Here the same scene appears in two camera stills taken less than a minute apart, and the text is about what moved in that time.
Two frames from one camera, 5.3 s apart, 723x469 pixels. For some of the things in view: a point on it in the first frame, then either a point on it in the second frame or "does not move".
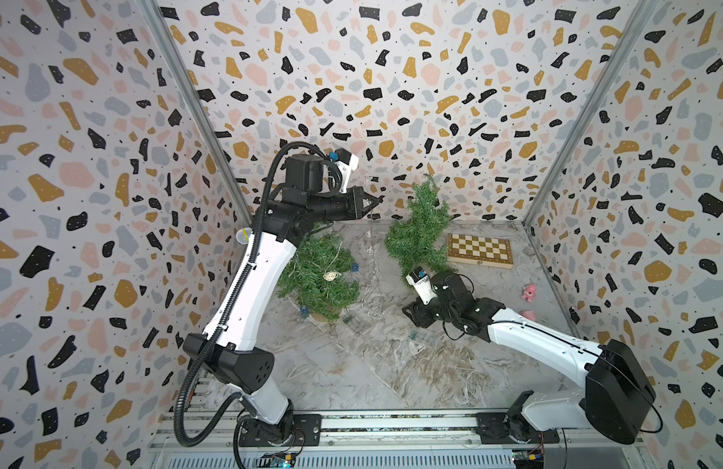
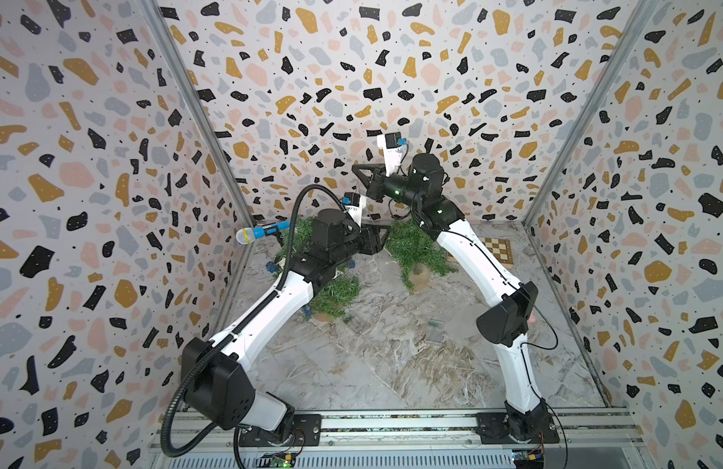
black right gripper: x=417 y=314 → x=377 y=188
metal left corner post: x=174 y=45 does not move
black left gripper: x=356 y=197 → x=372 y=237
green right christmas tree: x=417 y=237 does not move
